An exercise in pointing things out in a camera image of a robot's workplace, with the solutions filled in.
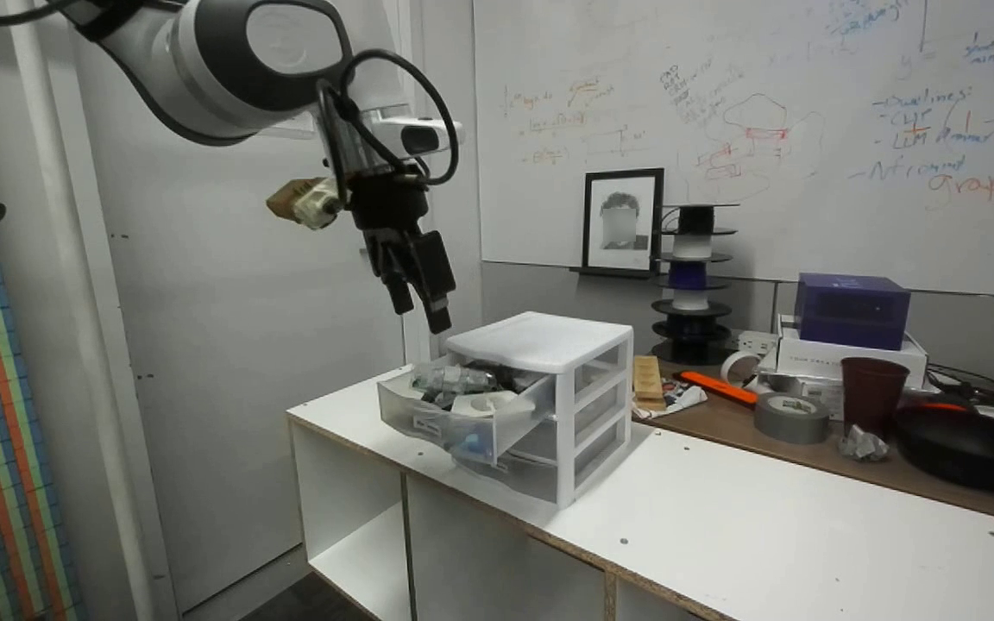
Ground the tan taped wrist block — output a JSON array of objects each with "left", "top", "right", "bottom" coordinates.
[{"left": 263, "top": 174, "right": 348, "bottom": 235}]

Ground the white paper sheet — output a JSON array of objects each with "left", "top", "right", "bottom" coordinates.
[{"left": 631, "top": 380, "right": 710, "bottom": 420}]

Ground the orange utility knife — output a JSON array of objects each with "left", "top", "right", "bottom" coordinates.
[{"left": 677, "top": 367, "right": 762, "bottom": 411}]

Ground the crumpled foil piece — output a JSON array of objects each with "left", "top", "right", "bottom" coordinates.
[{"left": 838, "top": 420, "right": 894, "bottom": 467}]

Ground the light wooden block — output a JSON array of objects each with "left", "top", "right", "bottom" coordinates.
[{"left": 628, "top": 352, "right": 669, "bottom": 411}]

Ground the white cardboard box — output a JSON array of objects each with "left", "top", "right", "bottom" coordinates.
[{"left": 774, "top": 324, "right": 932, "bottom": 396}]

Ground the grey duct tape roll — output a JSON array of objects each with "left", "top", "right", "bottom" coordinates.
[{"left": 753, "top": 390, "right": 837, "bottom": 447}]

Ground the white mini drawer cabinet frame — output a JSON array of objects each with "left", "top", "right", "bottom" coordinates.
[{"left": 438, "top": 308, "right": 638, "bottom": 511}]

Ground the white PVC pole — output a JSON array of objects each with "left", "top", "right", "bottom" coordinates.
[{"left": 0, "top": 0, "right": 166, "bottom": 621}]

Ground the stacked filament spools tower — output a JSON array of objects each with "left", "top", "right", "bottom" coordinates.
[{"left": 647, "top": 200, "right": 741, "bottom": 368}]

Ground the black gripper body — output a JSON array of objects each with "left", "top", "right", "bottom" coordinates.
[{"left": 340, "top": 168, "right": 464, "bottom": 299}]

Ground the dark red cup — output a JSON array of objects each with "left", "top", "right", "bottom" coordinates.
[{"left": 838, "top": 357, "right": 914, "bottom": 441}]

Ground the whiteboard with writing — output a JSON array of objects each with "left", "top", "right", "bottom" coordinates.
[{"left": 469, "top": 0, "right": 994, "bottom": 304}]

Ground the white cubby shelf unit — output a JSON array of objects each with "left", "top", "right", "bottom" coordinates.
[{"left": 285, "top": 358, "right": 994, "bottom": 621}]

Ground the white tape roll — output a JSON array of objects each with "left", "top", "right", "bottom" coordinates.
[{"left": 718, "top": 350, "right": 770, "bottom": 390}]

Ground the translucent plastic drawer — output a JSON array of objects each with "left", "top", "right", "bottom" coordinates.
[
  {"left": 494, "top": 414, "right": 631, "bottom": 505},
  {"left": 507, "top": 377, "right": 631, "bottom": 461}
]

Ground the translucent drawer holding small parts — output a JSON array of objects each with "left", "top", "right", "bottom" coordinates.
[{"left": 374, "top": 357, "right": 559, "bottom": 469}]

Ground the purple box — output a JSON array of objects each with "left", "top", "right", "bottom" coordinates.
[{"left": 793, "top": 270, "right": 914, "bottom": 352}]

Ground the black round pan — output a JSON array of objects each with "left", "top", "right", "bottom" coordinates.
[{"left": 891, "top": 395, "right": 994, "bottom": 498}]

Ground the brown wooden desk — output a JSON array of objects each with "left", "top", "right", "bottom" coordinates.
[{"left": 631, "top": 364, "right": 994, "bottom": 546}]

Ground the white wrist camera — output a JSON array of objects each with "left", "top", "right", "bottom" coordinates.
[{"left": 370, "top": 105, "right": 454, "bottom": 162}]

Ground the clear bag of black screws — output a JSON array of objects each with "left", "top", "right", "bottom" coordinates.
[{"left": 408, "top": 357, "right": 506, "bottom": 411}]

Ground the black framed portrait picture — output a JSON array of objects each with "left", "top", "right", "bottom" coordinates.
[{"left": 578, "top": 167, "right": 669, "bottom": 278}]

